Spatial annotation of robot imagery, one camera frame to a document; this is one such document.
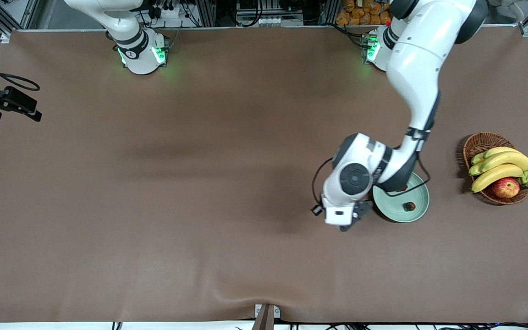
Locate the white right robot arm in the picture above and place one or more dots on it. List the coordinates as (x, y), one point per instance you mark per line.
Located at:
(140, 55)

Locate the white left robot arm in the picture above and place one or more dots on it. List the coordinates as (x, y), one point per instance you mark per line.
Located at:
(415, 59)

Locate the light green round plate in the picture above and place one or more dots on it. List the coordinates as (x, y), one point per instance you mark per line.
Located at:
(392, 208)

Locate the brown tablecloth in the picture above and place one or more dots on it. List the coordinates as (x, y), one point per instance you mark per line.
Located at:
(200, 206)

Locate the yellow banana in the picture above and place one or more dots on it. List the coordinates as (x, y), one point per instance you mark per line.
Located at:
(475, 169)
(493, 176)
(509, 159)
(500, 150)
(477, 158)

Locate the brown wicker basket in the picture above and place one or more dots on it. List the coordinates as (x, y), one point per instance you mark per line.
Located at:
(481, 142)

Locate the red apple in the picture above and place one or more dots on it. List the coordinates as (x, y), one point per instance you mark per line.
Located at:
(505, 188)

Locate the white power strip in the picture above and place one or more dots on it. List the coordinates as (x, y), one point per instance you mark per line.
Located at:
(172, 13)

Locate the white terminal strip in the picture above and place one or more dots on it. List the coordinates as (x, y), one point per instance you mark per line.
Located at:
(273, 21)

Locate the orange snack bag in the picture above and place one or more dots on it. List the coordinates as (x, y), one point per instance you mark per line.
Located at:
(351, 16)

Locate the metal bracket with brown post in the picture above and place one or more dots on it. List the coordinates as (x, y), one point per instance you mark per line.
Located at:
(266, 318)

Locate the aluminium frame post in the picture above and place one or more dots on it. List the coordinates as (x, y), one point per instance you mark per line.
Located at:
(330, 9)
(208, 11)

